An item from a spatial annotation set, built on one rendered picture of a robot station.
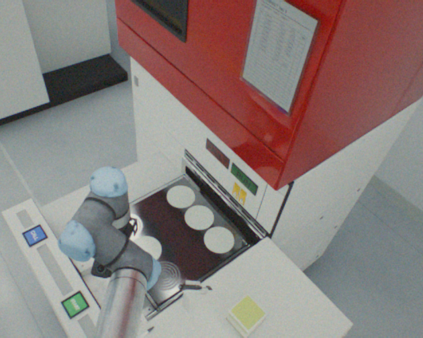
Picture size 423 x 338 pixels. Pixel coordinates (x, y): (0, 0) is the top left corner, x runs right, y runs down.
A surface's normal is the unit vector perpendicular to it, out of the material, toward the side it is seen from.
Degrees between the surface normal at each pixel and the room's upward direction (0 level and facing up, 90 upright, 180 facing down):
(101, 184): 0
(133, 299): 42
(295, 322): 0
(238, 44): 90
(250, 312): 0
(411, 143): 90
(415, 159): 90
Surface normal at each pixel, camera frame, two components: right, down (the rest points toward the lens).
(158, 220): 0.10, -0.66
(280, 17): -0.77, 0.42
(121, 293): 0.05, -0.87
